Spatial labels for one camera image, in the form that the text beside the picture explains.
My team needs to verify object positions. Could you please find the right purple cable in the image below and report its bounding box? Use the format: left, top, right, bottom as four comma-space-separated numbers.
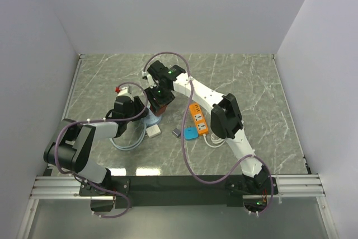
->
144, 51, 274, 216

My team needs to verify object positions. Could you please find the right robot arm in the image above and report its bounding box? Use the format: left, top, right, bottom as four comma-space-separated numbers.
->
142, 58, 274, 194

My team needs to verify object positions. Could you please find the white power cable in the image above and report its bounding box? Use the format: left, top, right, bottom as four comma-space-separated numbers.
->
203, 132, 226, 148

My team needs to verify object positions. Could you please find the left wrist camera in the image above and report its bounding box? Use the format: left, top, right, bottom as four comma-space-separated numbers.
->
115, 85, 134, 100

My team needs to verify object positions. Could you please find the red cube socket adapter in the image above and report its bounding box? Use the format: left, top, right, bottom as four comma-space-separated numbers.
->
150, 105, 167, 116

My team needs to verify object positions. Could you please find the round light blue power strip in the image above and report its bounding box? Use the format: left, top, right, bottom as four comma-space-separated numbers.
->
142, 110, 162, 126

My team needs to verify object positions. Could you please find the aluminium rail frame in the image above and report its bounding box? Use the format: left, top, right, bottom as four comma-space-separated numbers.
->
17, 54, 338, 238

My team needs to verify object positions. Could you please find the light blue power cable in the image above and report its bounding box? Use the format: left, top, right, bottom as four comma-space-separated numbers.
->
111, 124, 147, 152

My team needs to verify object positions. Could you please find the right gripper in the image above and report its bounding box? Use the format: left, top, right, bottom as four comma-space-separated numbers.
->
143, 82, 176, 114

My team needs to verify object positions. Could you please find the small grey charger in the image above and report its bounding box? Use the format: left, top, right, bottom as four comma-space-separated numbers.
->
172, 128, 182, 138

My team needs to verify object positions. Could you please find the white square plug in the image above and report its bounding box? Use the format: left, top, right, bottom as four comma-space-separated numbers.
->
146, 124, 161, 138

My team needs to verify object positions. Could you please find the orange power strip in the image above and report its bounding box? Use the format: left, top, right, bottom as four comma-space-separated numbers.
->
189, 103, 209, 135

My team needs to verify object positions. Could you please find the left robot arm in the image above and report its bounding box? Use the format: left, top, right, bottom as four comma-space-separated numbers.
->
43, 96, 148, 195

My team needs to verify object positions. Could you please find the blue square adapter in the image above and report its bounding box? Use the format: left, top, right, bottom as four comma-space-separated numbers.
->
183, 127, 199, 140

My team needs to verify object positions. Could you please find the black base beam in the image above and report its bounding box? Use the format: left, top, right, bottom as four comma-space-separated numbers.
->
77, 175, 279, 212

